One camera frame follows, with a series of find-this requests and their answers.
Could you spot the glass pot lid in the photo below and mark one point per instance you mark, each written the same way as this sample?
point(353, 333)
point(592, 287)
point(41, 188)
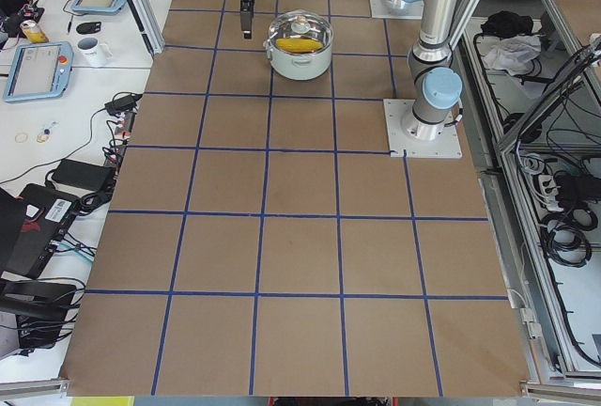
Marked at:
point(300, 23)

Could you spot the yellow corn cob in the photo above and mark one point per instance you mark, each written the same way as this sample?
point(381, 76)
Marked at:
point(299, 45)

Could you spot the pale green steel pot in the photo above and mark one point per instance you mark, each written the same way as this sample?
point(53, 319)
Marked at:
point(299, 67)

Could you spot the small black adapter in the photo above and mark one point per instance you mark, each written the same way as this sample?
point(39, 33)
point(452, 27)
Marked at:
point(122, 104)

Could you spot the black computer mouse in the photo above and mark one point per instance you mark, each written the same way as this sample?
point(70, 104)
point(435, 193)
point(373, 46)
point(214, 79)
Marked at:
point(88, 28)

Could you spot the white mug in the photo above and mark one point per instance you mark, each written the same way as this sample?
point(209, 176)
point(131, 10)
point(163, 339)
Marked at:
point(96, 53)

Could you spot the yellow drink can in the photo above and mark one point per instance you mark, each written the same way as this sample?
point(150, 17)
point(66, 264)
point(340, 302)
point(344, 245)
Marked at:
point(33, 32)

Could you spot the near teach pendant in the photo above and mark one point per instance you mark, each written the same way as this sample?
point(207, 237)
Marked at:
point(38, 72)

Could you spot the black power brick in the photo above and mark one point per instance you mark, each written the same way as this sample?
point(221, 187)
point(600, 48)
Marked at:
point(83, 175)

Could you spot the black cloth pile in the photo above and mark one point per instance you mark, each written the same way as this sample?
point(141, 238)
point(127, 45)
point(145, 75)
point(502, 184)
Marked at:
point(506, 24)

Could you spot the white cloth pile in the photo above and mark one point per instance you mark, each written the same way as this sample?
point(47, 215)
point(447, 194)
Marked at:
point(514, 55)

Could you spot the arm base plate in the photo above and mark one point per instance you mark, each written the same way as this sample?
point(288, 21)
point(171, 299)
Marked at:
point(410, 138)
point(397, 9)

